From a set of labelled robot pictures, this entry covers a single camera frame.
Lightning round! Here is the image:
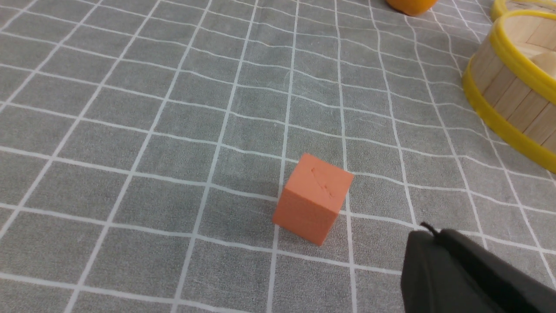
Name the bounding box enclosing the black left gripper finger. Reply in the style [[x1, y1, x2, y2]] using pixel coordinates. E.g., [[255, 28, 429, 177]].
[[400, 223, 556, 313]]

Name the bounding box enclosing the yellow rimmed bamboo steamer tray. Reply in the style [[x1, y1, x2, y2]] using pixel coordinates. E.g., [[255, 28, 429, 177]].
[[462, 10, 556, 173]]

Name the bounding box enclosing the yellow bamboo steamer lid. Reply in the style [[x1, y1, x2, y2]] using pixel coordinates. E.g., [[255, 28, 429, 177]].
[[490, 0, 556, 22]]

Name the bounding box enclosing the orange cube block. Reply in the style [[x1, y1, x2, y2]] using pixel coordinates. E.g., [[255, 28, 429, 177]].
[[272, 153, 354, 246]]

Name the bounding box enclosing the orange red toy pear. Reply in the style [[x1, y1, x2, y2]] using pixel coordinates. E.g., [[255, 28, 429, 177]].
[[386, 0, 438, 17]]

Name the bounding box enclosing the grey checkered tablecloth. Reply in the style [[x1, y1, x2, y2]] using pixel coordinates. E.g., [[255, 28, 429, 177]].
[[0, 0, 555, 313]]

